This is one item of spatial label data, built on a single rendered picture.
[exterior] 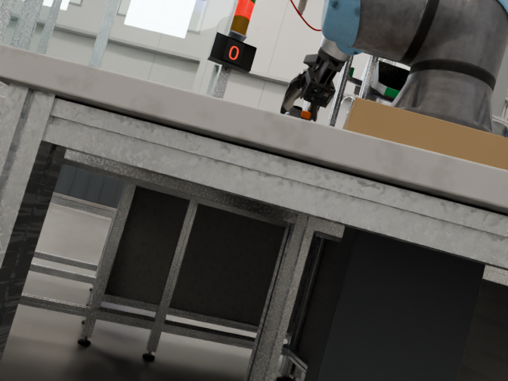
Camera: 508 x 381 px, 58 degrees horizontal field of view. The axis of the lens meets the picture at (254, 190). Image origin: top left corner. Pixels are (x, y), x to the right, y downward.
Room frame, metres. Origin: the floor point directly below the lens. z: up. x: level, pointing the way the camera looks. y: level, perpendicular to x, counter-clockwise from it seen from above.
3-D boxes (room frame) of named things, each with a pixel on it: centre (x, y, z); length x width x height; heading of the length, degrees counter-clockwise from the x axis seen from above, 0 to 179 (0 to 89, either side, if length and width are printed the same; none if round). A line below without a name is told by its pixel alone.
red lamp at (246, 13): (1.27, 0.16, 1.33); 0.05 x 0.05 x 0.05
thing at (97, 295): (2.69, -0.40, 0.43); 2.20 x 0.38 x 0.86; 107
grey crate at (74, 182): (2.99, 1.14, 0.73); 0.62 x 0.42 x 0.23; 107
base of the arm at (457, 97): (0.64, -0.23, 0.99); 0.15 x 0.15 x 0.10
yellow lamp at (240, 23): (1.27, 0.16, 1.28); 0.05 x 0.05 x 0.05
